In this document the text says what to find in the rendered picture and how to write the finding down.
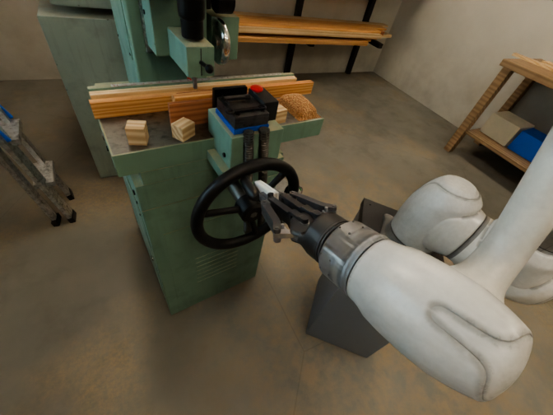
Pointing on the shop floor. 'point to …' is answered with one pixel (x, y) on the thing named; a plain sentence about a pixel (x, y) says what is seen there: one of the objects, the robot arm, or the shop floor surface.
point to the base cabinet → (194, 249)
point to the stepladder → (37, 173)
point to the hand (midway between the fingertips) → (266, 193)
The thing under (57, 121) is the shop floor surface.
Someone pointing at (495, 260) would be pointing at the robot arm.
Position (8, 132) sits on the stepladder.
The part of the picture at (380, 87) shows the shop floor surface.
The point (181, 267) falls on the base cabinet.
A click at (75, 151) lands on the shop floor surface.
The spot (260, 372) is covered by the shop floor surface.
